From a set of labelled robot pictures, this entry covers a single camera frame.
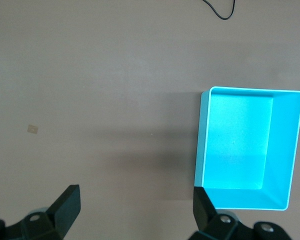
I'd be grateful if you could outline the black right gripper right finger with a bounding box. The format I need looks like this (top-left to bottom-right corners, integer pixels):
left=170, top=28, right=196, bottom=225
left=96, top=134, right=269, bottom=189
left=189, top=186, right=293, bottom=240

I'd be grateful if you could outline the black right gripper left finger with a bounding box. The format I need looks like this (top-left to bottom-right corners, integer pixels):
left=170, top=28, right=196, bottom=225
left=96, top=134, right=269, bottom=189
left=0, top=184, right=81, bottom=240

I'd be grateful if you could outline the cyan plastic bin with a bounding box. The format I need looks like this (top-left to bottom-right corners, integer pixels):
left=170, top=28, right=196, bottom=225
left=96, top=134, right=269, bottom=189
left=194, top=86, right=300, bottom=212

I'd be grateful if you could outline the thin black looped cable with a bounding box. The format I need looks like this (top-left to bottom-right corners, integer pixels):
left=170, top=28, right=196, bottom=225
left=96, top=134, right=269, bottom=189
left=202, top=0, right=237, bottom=20

